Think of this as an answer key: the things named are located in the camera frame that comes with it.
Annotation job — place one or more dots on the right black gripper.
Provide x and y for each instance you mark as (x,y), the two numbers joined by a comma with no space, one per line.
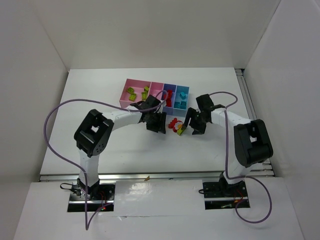
(196,121)

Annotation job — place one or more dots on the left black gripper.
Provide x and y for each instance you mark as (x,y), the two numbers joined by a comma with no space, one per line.
(155,121)

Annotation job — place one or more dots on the lime green base brick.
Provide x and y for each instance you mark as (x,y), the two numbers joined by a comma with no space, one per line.
(181,130)

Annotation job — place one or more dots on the red flower lego figure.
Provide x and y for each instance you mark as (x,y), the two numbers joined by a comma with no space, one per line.
(175,125)

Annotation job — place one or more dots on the small teal lego brick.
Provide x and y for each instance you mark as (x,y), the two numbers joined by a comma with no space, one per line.
(180,105)

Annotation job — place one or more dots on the red lego brick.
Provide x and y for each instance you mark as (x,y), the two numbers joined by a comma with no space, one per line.
(169,103)
(168,95)

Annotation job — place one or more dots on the green lego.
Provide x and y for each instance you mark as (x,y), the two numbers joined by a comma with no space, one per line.
(144,96)

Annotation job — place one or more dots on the green long lego brick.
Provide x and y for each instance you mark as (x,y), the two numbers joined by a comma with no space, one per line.
(133,97)

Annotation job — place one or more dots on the teal lego piece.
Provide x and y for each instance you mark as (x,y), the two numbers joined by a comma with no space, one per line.
(182,95)

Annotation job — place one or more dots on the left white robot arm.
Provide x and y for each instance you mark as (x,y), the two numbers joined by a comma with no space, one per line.
(95,130)

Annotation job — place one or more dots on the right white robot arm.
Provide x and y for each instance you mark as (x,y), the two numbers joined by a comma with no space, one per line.
(225,119)

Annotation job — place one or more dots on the small pink container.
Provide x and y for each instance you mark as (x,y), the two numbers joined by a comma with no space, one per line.
(155,88)

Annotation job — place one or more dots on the purple container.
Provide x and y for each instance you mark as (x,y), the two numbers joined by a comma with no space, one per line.
(173,88)

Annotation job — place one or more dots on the large pink container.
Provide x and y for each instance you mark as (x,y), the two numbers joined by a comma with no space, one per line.
(137,85)

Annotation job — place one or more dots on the front aluminium rail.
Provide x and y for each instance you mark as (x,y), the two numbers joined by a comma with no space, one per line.
(134,176)

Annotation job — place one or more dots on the aluminium rail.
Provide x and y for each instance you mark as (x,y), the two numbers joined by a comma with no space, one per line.
(252,145)
(134,176)

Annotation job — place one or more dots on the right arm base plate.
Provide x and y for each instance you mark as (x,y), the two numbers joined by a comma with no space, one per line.
(219,197)

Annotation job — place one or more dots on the right side aluminium rail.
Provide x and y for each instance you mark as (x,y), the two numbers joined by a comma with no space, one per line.
(252,145)

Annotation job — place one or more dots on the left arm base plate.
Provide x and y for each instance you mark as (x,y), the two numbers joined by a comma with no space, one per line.
(104,196)

